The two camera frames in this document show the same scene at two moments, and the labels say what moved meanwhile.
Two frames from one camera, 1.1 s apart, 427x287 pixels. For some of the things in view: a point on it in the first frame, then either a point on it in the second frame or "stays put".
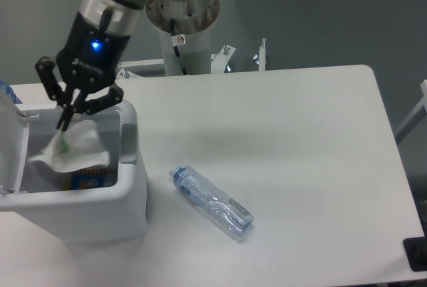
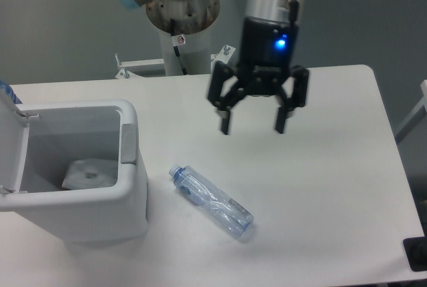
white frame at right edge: x=419 y=113 stays put
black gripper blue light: x=91 y=56 → x=266 y=56
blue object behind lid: x=6 y=88 stays put
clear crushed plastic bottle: x=223 y=210 stays put
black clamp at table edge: x=415 y=251 stays put
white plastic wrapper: x=79 y=147 → x=91 y=172
